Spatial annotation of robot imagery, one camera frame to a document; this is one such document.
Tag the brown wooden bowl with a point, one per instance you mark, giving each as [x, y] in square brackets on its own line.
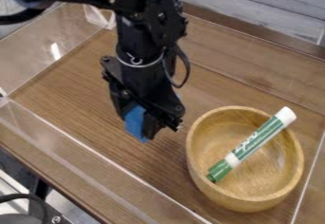
[263, 180]

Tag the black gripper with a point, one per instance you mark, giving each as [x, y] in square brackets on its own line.
[144, 85]

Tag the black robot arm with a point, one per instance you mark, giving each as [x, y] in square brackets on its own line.
[150, 27]

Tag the blue block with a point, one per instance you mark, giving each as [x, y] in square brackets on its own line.
[134, 122]

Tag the green white marker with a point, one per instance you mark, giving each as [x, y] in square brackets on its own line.
[251, 144]

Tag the black metal stand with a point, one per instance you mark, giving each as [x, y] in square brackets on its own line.
[39, 208]

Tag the clear acrylic tray wall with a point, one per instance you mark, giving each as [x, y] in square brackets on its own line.
[68, 136]

